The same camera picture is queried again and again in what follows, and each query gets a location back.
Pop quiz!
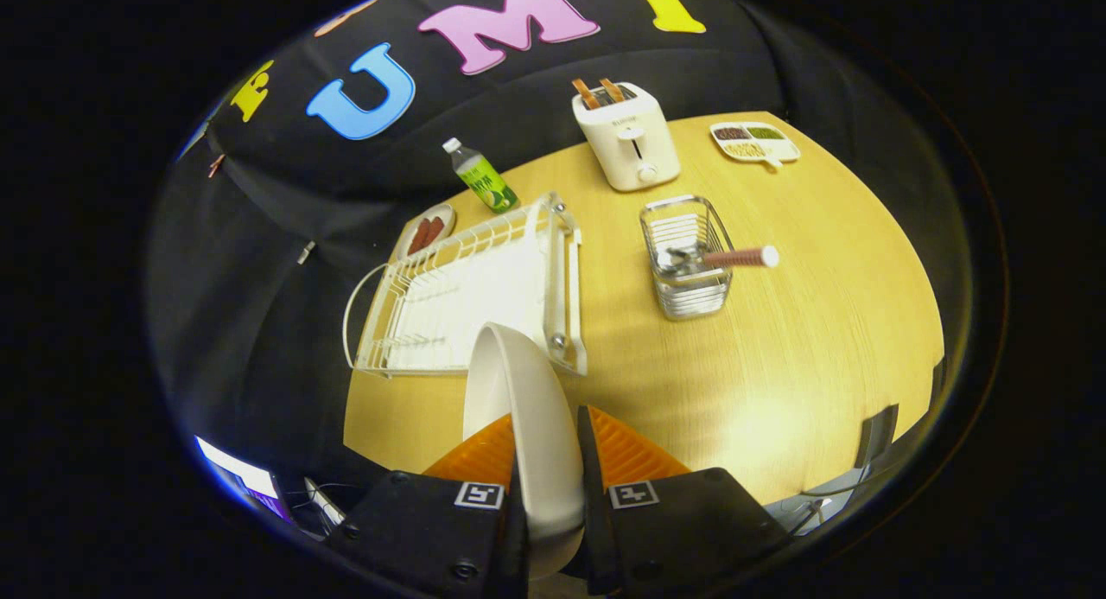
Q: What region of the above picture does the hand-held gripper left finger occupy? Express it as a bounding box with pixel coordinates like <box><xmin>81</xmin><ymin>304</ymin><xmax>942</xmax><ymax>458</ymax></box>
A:
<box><xmin>322</xmin><ymin>413</ymin><xmax>531</xmax><ymax>599</ymax></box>

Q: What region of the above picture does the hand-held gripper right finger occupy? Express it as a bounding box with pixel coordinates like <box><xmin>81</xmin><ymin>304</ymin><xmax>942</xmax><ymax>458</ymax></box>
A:
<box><xmin>575</xmin><ymin>405</ymin><xmax>793</xmax><ymax>597</ymax></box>

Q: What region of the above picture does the white round plate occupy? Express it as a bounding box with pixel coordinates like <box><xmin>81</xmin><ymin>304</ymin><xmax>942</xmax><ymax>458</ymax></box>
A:
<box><xmin>462</xmin><ymin>322</ymin><xmax>587</xmax><ymax>581</ymax></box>

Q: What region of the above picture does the metal wire basket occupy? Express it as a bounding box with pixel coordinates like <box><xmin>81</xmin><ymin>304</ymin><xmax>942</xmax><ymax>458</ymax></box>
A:
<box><xmin>639</xmin><ymin>194</ymin><xmax>735</xmax><ymax>322</ymax></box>

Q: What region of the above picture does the white dish rack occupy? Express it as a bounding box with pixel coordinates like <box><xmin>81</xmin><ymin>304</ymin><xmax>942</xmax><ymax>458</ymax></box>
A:
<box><xmin>343</xmin><ymin>193</ymin><xmax>589</xmax><ymax>380</ymax></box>

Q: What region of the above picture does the red-handled metal spoon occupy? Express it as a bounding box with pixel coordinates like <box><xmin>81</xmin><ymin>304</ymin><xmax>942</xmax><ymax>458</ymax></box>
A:
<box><xmin>664</xmin><ymin>245</ymin><xmax>781</xmax><ymax>277</ymax></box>

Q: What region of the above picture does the small grey plate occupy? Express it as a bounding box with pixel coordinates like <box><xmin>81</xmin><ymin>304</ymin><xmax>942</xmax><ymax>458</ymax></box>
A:
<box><xmin>396</xmin><ymin>203</ymin><xmax>458</xmax><ymax>264</ymax></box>

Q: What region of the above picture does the white divided snack dish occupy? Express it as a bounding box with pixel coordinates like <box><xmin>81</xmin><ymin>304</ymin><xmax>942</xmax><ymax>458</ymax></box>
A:
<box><xmin>709</xmin><ymin>121</ymin><xmax>802</xmax><ymax>170</ymax></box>

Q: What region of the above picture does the lit monitor screen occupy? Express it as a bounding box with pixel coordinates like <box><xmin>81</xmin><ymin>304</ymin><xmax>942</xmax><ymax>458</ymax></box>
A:
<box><xmin>194</xmin><ymin>435</ymin><xmax>296</xmax><ymax>524</ymax></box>

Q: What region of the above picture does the dark grey panel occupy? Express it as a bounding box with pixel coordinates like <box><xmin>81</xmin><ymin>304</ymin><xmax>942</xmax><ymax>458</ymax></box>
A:
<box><xmin>854</xmin><ymin>404</ymin><xmax>900</xmax><ymax>489</ymax></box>

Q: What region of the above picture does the green-label drink bottle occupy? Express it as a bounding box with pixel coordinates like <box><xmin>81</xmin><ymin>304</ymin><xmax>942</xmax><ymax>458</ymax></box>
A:
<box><xmin>442</xmin><ymin>137</ymin><xmax>521</xmax><ymax>216</ymax></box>

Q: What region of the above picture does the white toaster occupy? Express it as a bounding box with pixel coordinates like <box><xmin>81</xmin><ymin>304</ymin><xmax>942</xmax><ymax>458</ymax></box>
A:
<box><xmin>571</xmin><ymin>82</ymin><xmax>682</xmax><ymax>194</ymax></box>

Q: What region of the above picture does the white device with cables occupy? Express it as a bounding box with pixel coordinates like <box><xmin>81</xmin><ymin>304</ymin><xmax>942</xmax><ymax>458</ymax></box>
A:
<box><xmin>302</xmin><ymin>475</ymin><xmax>348</xmax><ymax>529</ymax></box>

